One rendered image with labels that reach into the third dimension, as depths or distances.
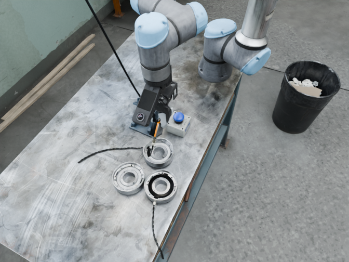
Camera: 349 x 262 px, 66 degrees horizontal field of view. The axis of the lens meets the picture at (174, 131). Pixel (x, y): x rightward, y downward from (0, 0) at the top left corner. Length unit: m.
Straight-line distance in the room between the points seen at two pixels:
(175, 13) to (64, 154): 0.63
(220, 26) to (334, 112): 1.52
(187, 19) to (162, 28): 0.09
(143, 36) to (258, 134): 1.55
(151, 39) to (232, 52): 0.48
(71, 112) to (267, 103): 1.57
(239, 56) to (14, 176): 0.88
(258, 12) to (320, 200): 1.31
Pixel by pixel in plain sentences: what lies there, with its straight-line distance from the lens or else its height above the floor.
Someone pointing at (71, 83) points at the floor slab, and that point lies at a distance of 2.50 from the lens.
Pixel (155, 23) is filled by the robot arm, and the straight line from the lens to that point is 0.62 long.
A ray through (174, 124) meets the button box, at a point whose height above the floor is 0.84.
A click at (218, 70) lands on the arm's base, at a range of 1.15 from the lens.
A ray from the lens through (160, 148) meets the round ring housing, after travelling 0.94.
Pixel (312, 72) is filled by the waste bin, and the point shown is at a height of 0.35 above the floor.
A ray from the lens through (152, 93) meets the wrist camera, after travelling 0.72.
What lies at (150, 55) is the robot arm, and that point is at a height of 1.22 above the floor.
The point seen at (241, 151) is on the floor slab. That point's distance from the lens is 1.94.
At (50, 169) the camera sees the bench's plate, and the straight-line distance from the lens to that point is 1.02.
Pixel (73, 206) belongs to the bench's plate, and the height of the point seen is 0.80.
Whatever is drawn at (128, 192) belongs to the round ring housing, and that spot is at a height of 0.84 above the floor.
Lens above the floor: 1.61
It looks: 54 degrees down
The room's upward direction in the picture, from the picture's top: 2 degrees counter-clockwise
